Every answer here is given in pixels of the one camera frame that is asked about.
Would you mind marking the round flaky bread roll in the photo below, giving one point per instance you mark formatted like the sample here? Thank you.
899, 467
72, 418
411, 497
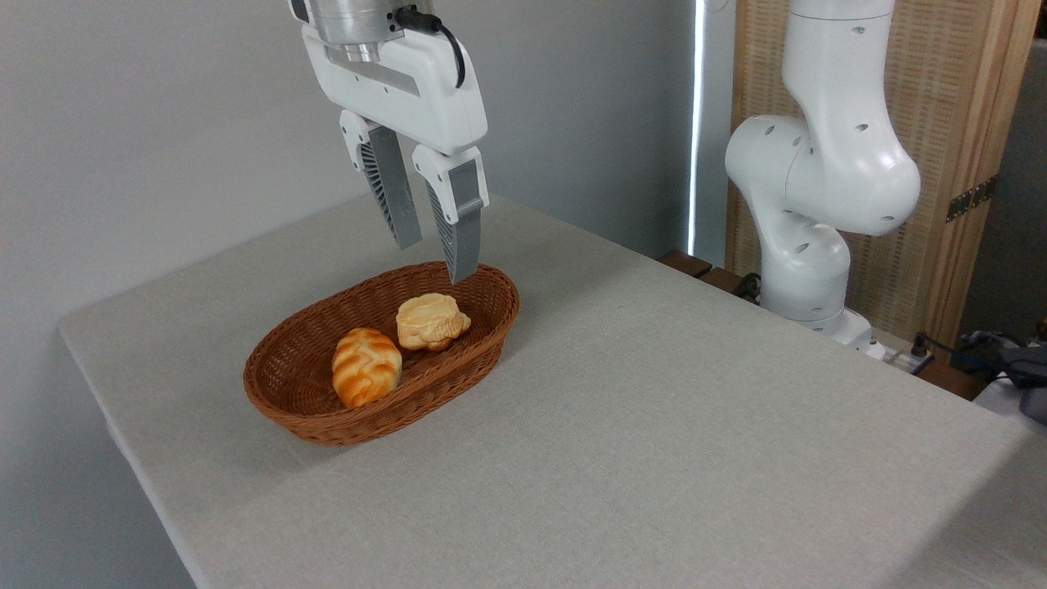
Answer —
431, 321

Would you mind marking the dark wooden base platform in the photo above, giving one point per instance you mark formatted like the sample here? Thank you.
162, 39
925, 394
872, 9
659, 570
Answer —
695, 266

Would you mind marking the vertical white light strip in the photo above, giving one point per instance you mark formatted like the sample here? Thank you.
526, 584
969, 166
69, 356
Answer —
697, 123

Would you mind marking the striped oval bread roll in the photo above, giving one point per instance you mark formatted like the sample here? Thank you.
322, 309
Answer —
366, 366

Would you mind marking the grey bag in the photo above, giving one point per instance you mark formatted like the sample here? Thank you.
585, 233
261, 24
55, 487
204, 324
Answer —
1026, 364

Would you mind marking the brown wicker oval basket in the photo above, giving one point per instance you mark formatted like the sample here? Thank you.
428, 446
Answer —
303, 368

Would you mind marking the metal screen hinge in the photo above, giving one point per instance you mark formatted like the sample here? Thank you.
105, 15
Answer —
971, 199

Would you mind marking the grey tablecloth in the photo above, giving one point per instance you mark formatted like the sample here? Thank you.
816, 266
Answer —
654, 409

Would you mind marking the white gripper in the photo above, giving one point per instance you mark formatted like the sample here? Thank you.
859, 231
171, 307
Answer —
409, 90

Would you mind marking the wooden rattan folding screen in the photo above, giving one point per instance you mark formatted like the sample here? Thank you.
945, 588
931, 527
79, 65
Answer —
949, 98

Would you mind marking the black power plug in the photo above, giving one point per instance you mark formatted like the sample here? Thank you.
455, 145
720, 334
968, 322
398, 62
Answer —
921, 346

